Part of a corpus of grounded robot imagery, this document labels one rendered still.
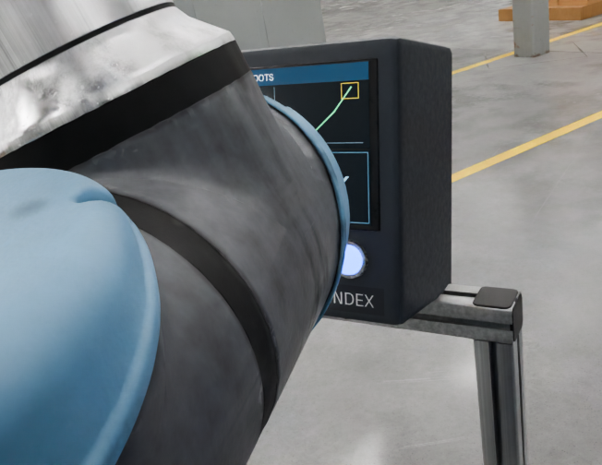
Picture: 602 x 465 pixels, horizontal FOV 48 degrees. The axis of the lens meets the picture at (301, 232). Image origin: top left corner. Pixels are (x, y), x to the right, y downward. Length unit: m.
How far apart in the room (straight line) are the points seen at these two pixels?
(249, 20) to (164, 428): 6.63
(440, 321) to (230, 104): 0.33
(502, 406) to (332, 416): 1.59
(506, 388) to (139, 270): 0.42
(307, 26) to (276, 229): 6.89
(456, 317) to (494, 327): 0.03
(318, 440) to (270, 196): 1.83
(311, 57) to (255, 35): 6.33
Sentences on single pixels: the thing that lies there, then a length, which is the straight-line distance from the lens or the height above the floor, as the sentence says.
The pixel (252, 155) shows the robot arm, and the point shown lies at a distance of 0.25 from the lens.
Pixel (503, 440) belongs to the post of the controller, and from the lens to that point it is 0.58.
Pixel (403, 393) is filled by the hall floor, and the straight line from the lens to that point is 2.18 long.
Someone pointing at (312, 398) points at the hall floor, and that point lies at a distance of 2.22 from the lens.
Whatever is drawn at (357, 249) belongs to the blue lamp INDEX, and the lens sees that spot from 0.46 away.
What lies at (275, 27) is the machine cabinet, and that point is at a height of 0.62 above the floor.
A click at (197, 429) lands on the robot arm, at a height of 1.21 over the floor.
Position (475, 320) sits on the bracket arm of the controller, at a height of 1.04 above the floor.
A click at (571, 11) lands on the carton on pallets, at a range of 8.77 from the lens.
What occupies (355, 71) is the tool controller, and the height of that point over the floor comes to 1.24.
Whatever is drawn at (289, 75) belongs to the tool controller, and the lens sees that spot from 0.47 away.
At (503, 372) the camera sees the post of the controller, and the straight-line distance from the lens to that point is 0.54.
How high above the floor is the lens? 1.32
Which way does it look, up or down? 23 degrees down
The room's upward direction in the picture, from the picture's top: 10 degrees counter-clockwise
